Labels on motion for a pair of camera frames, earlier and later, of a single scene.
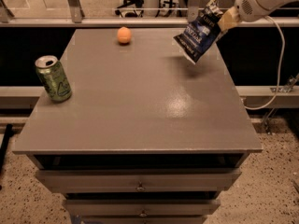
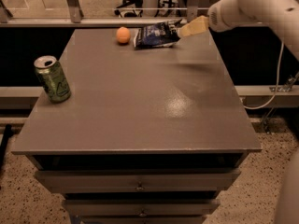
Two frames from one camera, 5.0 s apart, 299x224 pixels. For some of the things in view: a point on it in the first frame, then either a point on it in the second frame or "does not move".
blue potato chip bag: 199,36 -> 161,35
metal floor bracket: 287,89 does not move
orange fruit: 123,35 does not move
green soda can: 53,77 does not move
